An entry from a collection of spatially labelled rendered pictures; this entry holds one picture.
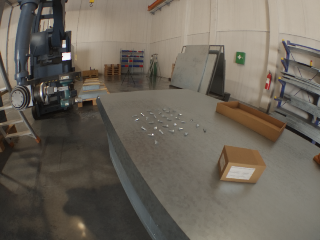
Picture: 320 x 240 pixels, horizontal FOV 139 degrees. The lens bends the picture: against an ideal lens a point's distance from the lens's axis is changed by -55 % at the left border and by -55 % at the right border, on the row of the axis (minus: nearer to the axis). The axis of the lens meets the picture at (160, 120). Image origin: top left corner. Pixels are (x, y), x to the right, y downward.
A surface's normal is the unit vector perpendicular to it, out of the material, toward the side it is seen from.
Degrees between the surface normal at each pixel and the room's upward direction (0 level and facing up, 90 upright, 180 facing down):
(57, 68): 90
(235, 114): 90
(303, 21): 90
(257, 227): 0
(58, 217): 0
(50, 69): 90
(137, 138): 0
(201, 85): 78
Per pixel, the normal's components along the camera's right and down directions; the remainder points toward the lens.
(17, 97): 0.52, 0.28
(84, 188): 0.07, -0.91
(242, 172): -0.26, 0.37
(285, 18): -0.88, 0.14
